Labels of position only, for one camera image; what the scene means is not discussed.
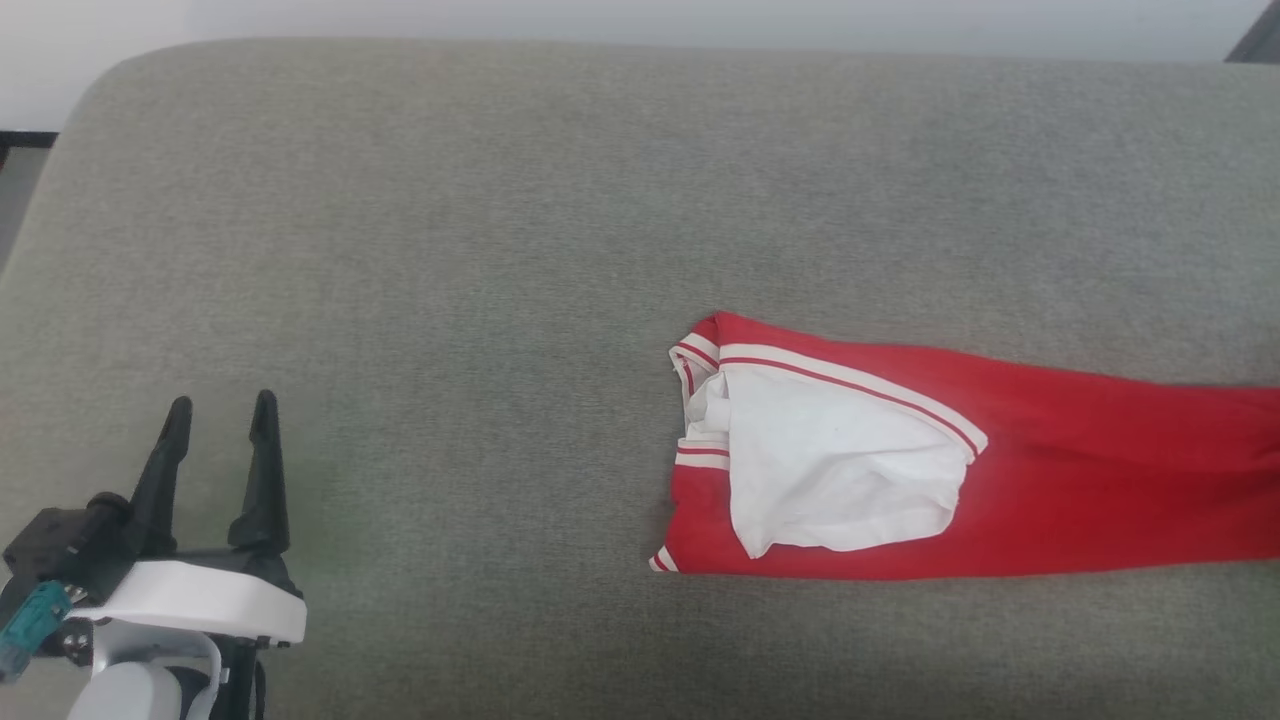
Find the dark grey metal bar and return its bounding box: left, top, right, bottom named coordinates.
left=1225, top=0, right=1280, bottom=63

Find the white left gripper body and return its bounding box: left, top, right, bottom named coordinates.
left=68, top=545, right=308, bottom=649

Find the red shirt with white sleeves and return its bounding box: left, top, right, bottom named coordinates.
left=648, top=310, right=1280, bottom=583

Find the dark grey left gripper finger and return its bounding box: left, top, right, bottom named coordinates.
left=125, top=396, right=193, bottom=558
left=228, top=389, right=293, bottom=553

